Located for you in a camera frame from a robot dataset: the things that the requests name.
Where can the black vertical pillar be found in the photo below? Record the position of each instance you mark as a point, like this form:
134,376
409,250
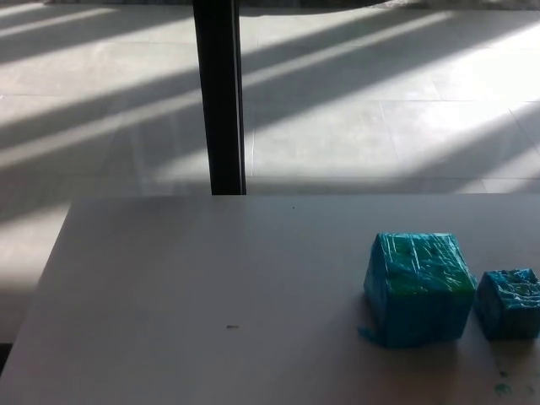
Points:
219,97

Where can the small blue taped cube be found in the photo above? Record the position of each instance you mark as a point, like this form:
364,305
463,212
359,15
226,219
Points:
508,306

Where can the large blue taped cube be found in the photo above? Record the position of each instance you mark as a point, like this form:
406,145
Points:
415,295

